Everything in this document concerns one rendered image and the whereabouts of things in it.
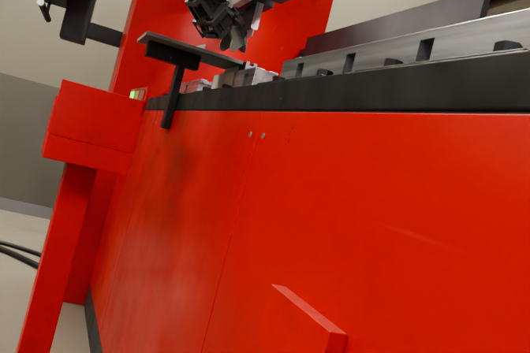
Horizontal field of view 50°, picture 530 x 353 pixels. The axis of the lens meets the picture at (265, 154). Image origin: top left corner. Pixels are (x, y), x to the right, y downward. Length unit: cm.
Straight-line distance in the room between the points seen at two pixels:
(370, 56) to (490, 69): 44
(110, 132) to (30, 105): 308
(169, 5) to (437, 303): 214
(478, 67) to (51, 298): 99
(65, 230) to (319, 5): 180
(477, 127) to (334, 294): 22
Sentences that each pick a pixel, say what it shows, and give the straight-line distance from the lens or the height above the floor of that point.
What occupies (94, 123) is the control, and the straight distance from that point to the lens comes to 113.
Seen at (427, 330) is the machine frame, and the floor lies 66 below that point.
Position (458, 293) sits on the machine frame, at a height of 70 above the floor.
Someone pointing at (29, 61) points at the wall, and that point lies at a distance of 423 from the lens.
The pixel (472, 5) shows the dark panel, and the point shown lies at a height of 130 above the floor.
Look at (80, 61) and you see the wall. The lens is 420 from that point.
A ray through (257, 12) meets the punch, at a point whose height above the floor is 115.
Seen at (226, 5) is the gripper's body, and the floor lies 109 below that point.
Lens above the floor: 75
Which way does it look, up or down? 1 degrees up
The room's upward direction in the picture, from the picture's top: 14 degrees clockwise
